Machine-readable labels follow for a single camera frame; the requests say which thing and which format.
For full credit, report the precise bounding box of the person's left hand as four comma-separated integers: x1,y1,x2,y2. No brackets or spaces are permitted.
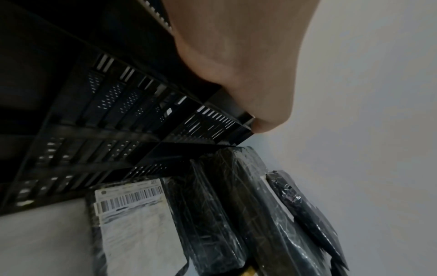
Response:
160,0,323,134

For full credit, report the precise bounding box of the black plastic crate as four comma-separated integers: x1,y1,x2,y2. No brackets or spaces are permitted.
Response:
0,0,257,216

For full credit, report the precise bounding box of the small black wrapped parcel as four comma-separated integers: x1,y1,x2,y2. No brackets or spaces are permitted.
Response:
265,170,351,276

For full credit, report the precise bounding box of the black parcel with white label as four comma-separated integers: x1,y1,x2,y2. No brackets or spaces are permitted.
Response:
85,159,255,276

